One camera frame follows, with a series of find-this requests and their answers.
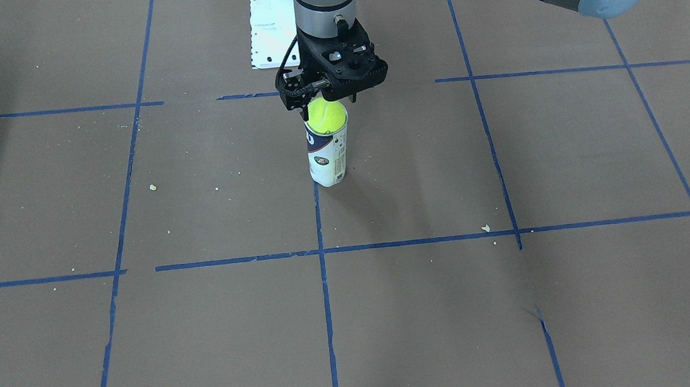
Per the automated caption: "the yellow tennis ball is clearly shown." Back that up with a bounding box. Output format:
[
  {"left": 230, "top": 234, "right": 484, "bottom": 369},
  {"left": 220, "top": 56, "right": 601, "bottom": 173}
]
[{"left": 305, "top": 98, "right": 348, "bottom": 136}]

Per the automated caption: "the tennis ball can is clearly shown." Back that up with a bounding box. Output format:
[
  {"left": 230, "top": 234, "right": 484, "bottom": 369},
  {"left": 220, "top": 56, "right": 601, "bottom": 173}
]
[{"left": 304, "top": 115, "right": 348, "bottom": 188}]

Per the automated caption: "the far camera mount bracket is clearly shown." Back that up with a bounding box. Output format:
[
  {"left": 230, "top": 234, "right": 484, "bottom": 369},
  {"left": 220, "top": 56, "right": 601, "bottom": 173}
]
[{"left": 321, "top": 41, "right": 388, "bottom": 102}]

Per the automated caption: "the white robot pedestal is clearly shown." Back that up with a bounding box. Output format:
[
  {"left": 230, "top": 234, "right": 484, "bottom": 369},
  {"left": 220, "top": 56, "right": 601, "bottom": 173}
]
[{"left": 248, "top": 0, "right": 297, "bottom": 70}]

